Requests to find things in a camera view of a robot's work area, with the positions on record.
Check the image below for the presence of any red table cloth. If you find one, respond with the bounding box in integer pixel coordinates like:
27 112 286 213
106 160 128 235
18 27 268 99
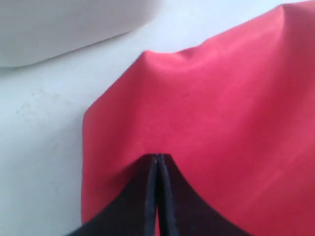
81 0 315 236

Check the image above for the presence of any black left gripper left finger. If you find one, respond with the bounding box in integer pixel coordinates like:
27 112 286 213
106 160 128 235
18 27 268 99
69 154 158 236

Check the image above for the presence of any cream plastic bin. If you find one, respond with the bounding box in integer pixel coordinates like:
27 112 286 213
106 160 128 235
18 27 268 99
0 0 163 67

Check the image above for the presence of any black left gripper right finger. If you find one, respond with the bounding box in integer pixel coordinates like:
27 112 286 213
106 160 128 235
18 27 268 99
157 154 249 236

